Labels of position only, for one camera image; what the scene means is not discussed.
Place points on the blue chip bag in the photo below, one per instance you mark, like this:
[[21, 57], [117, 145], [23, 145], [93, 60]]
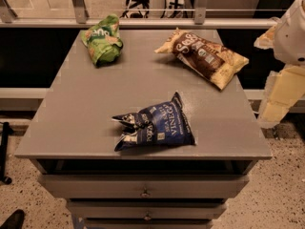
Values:
[[163, 124]]

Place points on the top drawer with knob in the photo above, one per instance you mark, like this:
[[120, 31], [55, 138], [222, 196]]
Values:
[[152, 186]]

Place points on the brown and yellow chip bag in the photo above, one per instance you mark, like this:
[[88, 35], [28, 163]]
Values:
[[210, 60]]

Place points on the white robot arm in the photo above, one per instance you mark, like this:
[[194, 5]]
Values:
[[289, 41]]

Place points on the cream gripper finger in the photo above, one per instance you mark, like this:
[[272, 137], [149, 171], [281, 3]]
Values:
[[266, 40], [282, 91]]

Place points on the metal railing with glass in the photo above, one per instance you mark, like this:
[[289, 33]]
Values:
[[159, 14]]

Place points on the black office chair base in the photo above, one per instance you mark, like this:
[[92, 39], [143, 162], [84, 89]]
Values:
[[139, 4]]

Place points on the middle drawer with knob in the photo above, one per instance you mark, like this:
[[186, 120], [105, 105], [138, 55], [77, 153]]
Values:
[[146, 210]]

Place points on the black shoe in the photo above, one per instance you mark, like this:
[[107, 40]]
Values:
[[14, 221]]

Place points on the green rice chip bag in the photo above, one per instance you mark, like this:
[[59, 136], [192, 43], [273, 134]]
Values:
[[103, 41]]

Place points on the drawer with knob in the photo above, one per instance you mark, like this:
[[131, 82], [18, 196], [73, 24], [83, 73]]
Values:
[[152, 186], [146, 210]]

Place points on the grey drawer cabinet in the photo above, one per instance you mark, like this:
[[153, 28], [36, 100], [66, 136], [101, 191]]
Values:
[[73, 132]]

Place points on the black stand left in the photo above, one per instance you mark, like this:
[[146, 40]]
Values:
[[6, 131]]

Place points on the bottom drawer front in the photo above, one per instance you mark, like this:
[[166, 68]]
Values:
[[148, 224]]

